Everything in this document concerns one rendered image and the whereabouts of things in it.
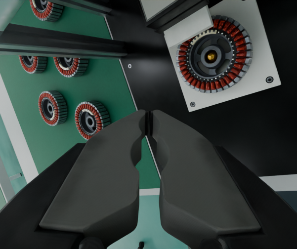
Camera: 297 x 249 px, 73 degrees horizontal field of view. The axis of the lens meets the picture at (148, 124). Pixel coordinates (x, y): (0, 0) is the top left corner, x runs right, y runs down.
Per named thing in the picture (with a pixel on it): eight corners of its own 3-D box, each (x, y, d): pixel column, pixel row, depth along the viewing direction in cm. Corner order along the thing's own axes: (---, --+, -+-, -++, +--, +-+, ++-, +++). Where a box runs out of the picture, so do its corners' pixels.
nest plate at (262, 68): (281, 84, 30) (281, 84, 29) (191, 110, 39) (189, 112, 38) (251, -15, 29) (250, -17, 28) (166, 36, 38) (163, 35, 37)
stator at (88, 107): (110, 144, 56) (100, 148, 53) (83, 131, 62) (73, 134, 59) (113, 105, 52) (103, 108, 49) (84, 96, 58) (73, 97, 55)
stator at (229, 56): (262, 77, 30) (260, 78, 27) (194, 99, 37) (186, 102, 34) (241, 4, 29) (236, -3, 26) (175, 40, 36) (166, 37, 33)
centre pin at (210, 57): (223, 60, 33) (218, 60, 30) (211, 65, 34) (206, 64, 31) (219, 48, 32) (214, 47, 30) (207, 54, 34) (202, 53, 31)
